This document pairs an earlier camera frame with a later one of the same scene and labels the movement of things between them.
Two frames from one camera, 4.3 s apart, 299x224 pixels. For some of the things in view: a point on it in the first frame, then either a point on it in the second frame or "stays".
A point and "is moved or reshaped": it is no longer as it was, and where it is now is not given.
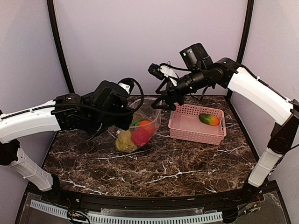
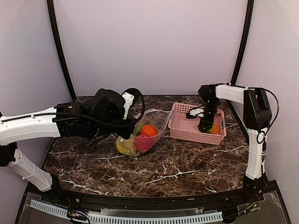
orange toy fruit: [148, 125] is moved or reshaped
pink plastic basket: [184, 123] stays
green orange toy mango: [209, 119] is moved or reshaped
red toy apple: [140, 136] is moved or reshaped
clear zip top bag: [145, 117] is moved or reshaped
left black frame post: [60, 44] stays
